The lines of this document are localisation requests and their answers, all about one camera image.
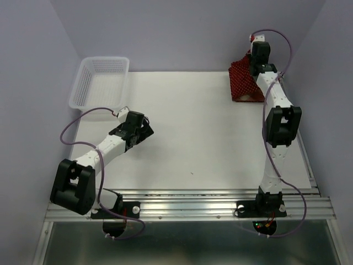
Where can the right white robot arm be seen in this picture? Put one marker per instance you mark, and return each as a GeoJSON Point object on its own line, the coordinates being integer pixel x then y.
{"type": "Point", "coordinates": [280, 125]}

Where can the red plaid skirt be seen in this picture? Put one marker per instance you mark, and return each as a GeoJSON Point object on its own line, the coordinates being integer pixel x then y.
{"type": "Point", "coordinates": [247, 98]}

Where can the white plastic basket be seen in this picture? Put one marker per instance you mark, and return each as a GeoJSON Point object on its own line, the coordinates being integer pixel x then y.
{"type": "Point", "coordinates": [101, 81]}

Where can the aluminium rail frame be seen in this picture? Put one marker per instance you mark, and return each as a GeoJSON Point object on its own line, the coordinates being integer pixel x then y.
{"type": "Point", "coordinates": [205, 155]}

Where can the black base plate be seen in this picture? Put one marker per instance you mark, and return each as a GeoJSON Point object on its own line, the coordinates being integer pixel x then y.
{"type": "Point", "coordinates": [128, 209]}
{"type": "Point", "coordinates": [250, 209]}

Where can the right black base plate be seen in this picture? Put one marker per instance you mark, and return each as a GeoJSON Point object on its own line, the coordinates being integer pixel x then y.
{"type": "Point", "coordinates": [250, 209]}

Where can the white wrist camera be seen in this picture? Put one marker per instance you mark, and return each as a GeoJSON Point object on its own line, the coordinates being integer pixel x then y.
{"type": "Point", "coordinates": [121, 115]}
{"type": "Point", "coordinates": [257, 38]}

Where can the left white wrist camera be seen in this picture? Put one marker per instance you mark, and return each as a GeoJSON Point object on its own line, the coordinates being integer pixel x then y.
{"type": "Point", "coordinates": [121, 115]}

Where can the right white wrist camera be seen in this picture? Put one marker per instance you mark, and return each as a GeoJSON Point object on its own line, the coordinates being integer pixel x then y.
{"type": "Point", "coordinates": [257, 38]}

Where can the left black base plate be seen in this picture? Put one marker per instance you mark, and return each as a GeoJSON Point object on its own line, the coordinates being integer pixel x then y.
{"type": "Point", "coordinates": [128, 209]}

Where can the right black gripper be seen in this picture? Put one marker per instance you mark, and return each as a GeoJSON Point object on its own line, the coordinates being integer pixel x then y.
{"type": "Point", "coordinates": [251, 57]}

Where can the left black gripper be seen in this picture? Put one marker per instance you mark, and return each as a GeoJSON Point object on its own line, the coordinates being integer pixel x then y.
{"type": "Point", "coordinates": [145, 132]}

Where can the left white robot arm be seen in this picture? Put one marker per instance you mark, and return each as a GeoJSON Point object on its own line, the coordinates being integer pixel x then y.
{"type": "Point", "coordinates": [79, 183]}

